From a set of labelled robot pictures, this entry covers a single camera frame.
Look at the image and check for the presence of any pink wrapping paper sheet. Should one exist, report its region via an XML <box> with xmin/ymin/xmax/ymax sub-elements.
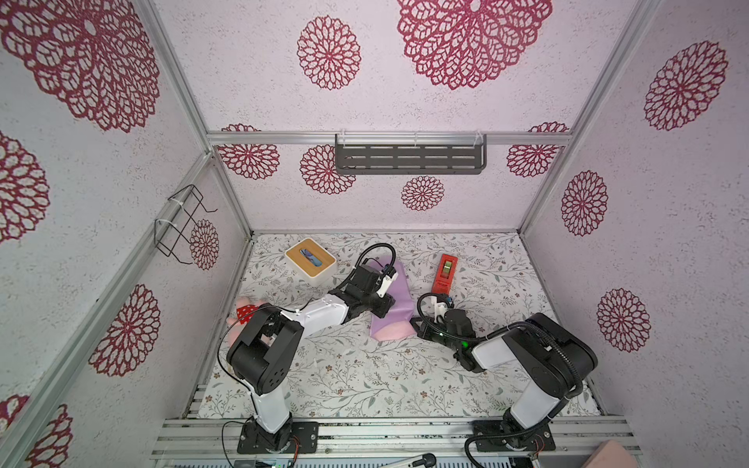
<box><xmin>370</xmin><ymin>261</ymin><xmax>417</xmax><ymax>342</ymax></box>

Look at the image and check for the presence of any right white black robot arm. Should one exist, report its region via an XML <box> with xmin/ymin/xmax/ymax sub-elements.
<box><xmin>411</xmin><ymin>308</ymin><xmax>598</xmax><ymax>434</ymax></box>

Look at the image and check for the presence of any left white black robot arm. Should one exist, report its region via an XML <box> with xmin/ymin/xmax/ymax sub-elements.
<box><xmin>225</xmin><ymin>261</ymin><xmax>398</xmax><ymax>436</ymax></box>

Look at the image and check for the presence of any white box with wooden lid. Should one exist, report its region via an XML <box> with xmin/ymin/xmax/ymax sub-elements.
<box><xmin>284</xmin><ymin>238</ymin><xmax>337</xmax><ymax>287</ymax></box>

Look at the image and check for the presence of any blue item on wooden lid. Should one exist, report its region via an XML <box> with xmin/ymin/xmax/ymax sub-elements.
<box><xmin>300</xmin><ymin>249</ymin><xmax>323</xmax><ymax>268</ymax></box>

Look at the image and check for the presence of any red tape dispenser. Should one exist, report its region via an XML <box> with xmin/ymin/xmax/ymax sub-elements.
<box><xmin>431</xmin><ymin>253</ymin><xmax>458</xmax><ymax>296</ymax></box>

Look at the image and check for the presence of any pink plush toy red dress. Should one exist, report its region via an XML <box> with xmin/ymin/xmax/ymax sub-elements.
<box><xmin>225</xmin><ymin>296</ymin><xmax>261</xmax><ymax>346</ymax></box>

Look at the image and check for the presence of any pink object bottom right corner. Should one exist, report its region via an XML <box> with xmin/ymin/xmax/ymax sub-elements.
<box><xmin>582</xmin><ymin>440</ymin><xmax>639</xmax><ymax>468</ymax></box>

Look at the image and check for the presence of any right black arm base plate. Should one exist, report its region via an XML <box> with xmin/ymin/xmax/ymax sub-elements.
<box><xmin>471</xmin><ymin>420</ymin><xmax>556</xmax><ymax>454</ymax></box>

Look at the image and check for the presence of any black knob handle front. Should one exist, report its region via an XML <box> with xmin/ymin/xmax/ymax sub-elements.
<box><xmin>380</xmin><ymin>452</ymin><xmax>437</xmax><ymax>468</ymax></box>

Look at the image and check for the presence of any grey slotted wall shelf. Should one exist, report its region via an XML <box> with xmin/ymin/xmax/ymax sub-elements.
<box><xmin>334</xmin><ymin>135</ymin><xmax>488</xmax><ymax>176</ymax></box>

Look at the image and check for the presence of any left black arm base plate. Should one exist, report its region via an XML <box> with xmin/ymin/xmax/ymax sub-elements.
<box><xmin>237</xmin><ymin>419</ymin><xmax>320</xmax><ymax>454</ymax></box>

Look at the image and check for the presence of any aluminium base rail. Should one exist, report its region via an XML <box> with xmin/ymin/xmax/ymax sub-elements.
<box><xmin>149</xmin><ymin>417</ymin><xmax>642</xmax><ymax>463</ymax></box>

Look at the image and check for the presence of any black wire wall rack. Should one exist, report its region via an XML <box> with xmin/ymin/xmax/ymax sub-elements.
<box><xmin>152</xmin><ymin>184</ymin><xmax>220</xmax><ymax>270</ymax></box>

